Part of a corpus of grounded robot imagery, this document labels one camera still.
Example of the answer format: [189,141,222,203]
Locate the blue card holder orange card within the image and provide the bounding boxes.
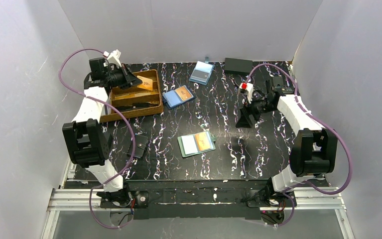
[162,86,195,110]

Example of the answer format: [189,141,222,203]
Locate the small black wallet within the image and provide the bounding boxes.
[133,134,149,159]

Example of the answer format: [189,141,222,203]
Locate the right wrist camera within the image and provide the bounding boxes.
[239,82,254,104]

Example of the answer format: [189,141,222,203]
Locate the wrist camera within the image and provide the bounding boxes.
[239,82,254,104]
[103,49,122,67]

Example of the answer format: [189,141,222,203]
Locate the green card holder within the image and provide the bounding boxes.
[177,131,216,158]

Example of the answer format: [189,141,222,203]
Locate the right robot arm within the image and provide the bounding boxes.
[236,79,337,193]

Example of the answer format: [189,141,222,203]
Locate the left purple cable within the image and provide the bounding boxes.
[58,48,137,230]

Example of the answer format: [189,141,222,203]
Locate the blue card holder grey card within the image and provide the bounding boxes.
[189,61,214,86]

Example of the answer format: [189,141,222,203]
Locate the aluminium frame rail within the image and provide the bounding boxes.
[41,187,355,239]

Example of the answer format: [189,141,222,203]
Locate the black box at back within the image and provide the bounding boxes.
[224,58,253,76]

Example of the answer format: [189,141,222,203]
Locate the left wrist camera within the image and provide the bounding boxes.
[103,49,122,67]

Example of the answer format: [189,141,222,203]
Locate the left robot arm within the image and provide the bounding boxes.
[62,56,141,195]

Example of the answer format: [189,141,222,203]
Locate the orange card in tray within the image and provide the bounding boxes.
[114,92,153,100]

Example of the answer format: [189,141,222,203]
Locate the orange vip card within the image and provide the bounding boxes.
[137,76,153,91]
[194,131,213,151]

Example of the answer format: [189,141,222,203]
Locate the black cards in tray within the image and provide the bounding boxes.
[116,102,158,112]

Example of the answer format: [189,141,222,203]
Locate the woven brown organizer tray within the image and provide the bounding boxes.
[109,69,164,119]

